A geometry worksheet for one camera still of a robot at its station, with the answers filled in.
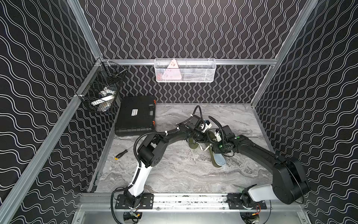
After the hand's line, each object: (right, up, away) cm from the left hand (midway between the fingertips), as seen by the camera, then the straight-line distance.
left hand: (214, 140), depth 87 cm
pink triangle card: (-26, +42, +3) cm, 50 cm away
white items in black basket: (-61, +25, -12) cm, 67 cm away
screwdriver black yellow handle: (-62, -11, +3) cm, 63 cm away
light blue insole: (+2, -11, -4) cm, 12 cm away
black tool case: (-54, +15, +17) cm, 58 cm away
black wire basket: (-73, +44, +8) cm, 85 cm away
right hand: (+1, -5, +2) cm, 6 cm away
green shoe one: (-13, -4, +5) cm, 15 cm away
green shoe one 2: (0, +1, +6) cm, 6 cm away
